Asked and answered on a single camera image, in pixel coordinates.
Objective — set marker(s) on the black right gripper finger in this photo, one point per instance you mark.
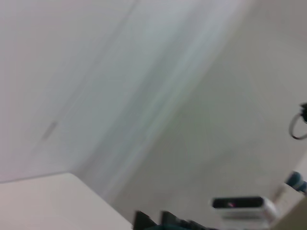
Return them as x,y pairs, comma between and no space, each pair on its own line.
177,221
142,221

